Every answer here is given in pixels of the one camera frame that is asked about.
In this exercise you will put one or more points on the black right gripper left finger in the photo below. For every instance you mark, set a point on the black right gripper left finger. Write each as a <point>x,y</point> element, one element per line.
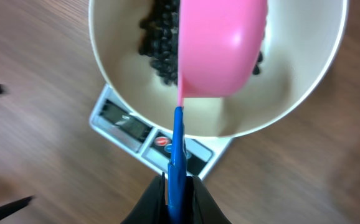
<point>151,208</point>

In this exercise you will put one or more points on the white round bowl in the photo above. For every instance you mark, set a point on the white round bowl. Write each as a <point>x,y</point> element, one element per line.
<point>301,40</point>

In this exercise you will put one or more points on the black beans in bowl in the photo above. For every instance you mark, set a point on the black beans in bowl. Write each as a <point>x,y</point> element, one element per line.
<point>160,41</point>

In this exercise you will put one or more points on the pink scoop with blue handle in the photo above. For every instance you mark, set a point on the pink scoop with blue handle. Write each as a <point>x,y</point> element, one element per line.
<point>218,45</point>

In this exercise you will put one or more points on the white digital kitchen scale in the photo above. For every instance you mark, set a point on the white digital kitchen scale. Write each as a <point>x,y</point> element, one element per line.
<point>149,144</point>

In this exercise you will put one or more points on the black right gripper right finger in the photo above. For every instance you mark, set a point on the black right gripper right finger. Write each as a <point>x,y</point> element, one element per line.
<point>199,205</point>

